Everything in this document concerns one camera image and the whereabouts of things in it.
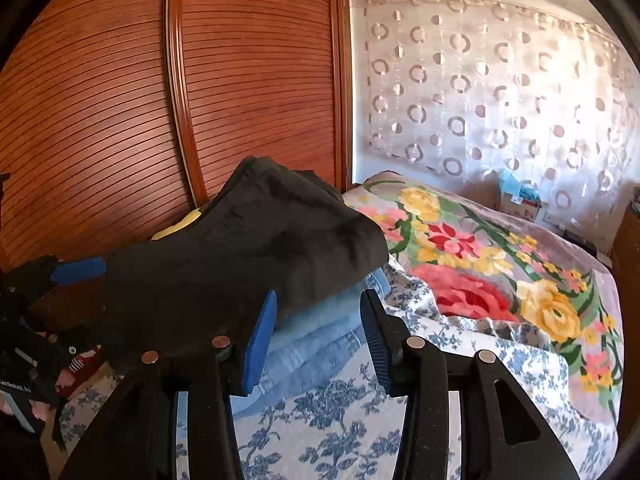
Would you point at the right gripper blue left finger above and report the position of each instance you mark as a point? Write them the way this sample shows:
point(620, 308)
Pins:
point(134, 435)

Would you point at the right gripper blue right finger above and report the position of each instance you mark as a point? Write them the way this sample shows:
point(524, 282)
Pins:
point(504, 436)

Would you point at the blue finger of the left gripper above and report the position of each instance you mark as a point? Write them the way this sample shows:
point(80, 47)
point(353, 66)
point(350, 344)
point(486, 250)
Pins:
point(67, 273)

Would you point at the black shorts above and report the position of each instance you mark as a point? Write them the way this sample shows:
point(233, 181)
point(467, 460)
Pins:
point(270, 230)

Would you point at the blue floral bed sheet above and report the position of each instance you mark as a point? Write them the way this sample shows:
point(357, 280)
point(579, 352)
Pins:
point(349, 428)

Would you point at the colourful floral blanket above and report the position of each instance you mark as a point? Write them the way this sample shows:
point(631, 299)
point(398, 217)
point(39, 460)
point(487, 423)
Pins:
point(487, 266)

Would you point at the wooden louvred wardrobe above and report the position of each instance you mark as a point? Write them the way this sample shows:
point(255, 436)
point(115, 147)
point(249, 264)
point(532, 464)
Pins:
point(120, 116)

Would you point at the folded blue jeans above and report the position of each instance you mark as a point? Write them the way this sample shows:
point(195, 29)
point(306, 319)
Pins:
point(310, 347)

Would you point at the wooden side cabinet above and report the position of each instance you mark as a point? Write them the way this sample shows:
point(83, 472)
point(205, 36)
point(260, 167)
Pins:
point(625, 259)

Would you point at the white circle-pattern curtain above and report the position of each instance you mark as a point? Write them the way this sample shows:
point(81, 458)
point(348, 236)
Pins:
point(457, 92)

